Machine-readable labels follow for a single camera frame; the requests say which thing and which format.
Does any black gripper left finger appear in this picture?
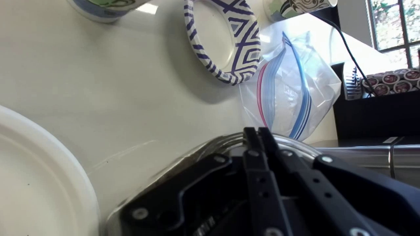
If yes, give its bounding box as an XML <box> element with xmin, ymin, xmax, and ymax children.
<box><xmin>119</xmin><ymin>127</ymin><xmax>295</xmax><ymax>236</ymax></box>

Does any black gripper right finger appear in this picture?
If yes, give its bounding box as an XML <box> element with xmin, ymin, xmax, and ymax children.
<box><xmin>259</xmin><ymin>127</ymin><xmax>420</xmax><ymax>236</ymax></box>

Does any printed paper cup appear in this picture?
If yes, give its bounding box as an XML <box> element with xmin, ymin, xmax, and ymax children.
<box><xmin>264</xmin><ymin>0</ymin><xmax>339</xmax><ymax>24</ymax></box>
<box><xmin>68</xmin><ymin>0</ymin><xmax>153</xmax><ymax>24</ymax></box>

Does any stainless steel bin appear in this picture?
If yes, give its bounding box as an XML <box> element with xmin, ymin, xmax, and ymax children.
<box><xmin>313</xmin><ymin>142</ymin><xmax>420</xmax><ymax>188</ymax></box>

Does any clear zip plastic bag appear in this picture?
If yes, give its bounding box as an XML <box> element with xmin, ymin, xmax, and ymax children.
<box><xmin>238</xmin><ymin>18</ymin><xmax>345</xmax><ymax>142</ymax></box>

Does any blue patterned paper bowl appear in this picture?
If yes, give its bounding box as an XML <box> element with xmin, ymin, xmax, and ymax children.
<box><xmin>183</xmin><ymin>0</ymin><xmax>263</xmax><ymax>87</ymax></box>

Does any white plate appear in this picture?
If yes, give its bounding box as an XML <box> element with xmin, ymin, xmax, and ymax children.
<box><xmin>0</xmin><ymin>104</ymin><xmax>100</xmax><ymax>236</ymax></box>

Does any window with outdoor view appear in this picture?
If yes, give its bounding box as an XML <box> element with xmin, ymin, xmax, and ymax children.
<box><xmin>367</xmin><ymin>0</ymin><xmax>420</xmax><ymax>70</ymax></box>

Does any black appliance power cable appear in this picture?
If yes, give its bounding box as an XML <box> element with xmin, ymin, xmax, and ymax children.
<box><xmin>321</xmin><ymin>11</ymin><xmax>379</xmax><ymax>97</ymax></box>

